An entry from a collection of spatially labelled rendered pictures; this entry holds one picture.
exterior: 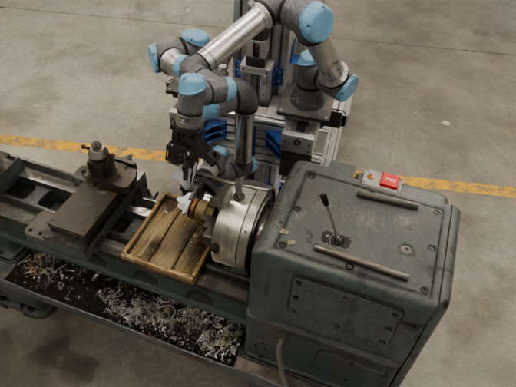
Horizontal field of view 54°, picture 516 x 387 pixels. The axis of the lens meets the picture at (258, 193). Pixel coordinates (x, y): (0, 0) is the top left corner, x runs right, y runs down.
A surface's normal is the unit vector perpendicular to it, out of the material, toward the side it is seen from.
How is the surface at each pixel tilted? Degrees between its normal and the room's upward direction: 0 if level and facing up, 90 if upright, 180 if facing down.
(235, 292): 0
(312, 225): 0
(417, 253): 0
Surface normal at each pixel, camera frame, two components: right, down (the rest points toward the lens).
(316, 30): 0.63, 0.51
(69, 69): 0.04, -0.69
